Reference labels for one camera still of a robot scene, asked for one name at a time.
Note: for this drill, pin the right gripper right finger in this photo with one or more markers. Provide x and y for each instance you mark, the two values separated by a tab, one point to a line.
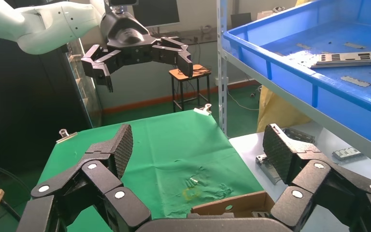
313	173

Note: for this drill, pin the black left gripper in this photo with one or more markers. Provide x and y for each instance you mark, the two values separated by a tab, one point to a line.
128	38

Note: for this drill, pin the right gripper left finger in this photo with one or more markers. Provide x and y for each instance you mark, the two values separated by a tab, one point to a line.
102	179

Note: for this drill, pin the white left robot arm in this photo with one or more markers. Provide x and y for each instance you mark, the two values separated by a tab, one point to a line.
44	25

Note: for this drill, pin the blue plastic tray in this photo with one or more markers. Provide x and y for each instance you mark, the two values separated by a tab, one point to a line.
332	96

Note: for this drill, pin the brown cardboard box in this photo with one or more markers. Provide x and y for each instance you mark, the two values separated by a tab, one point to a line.
236	203

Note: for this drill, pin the narrow dark metal bar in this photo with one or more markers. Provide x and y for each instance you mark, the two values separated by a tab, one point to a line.
347	153

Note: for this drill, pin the small grey metal shield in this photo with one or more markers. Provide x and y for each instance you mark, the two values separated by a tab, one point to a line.
265	169

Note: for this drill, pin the black monitor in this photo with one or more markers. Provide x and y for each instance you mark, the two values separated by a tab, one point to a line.
160	11

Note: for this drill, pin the silver binder clip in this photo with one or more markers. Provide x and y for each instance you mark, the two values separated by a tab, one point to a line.
203	110
67	137

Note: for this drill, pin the green table cloth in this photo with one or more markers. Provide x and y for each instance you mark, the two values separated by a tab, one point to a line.
160	160

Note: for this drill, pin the wooden top metal stool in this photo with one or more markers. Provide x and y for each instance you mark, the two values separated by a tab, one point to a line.
200	73

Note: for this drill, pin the glass door cabinet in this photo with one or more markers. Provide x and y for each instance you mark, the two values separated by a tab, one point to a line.
88	96

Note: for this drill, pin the grey background desk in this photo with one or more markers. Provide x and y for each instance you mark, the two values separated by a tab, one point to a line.
198	36

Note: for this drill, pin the yellow woven bag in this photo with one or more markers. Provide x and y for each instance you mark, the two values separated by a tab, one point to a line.
278	112

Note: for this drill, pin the grey tape piece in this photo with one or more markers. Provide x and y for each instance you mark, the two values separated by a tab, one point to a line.
354	45
355	81
303	46

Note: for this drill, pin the silver round-hole shield plate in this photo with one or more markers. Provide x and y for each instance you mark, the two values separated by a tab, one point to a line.
344	58

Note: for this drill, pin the grey folded metal bracket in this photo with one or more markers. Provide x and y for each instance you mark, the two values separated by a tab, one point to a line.
300	136

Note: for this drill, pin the grey slotted angle post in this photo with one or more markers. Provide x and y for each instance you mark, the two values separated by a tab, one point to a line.
222	64

